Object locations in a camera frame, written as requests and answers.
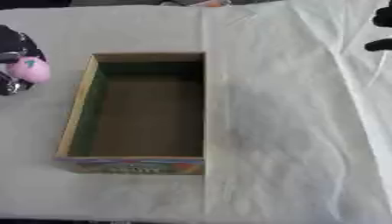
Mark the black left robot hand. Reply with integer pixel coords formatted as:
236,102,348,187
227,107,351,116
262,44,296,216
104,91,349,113
0,24,49,96

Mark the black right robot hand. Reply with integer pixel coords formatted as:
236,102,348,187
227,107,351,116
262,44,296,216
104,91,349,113
362,6,392,53

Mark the pink egg-shaped toy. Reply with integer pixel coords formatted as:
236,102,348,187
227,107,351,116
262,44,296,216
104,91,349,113
7,56,53,84

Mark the open tan cardboard box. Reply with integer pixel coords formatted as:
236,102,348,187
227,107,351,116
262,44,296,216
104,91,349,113
53,52,207,176

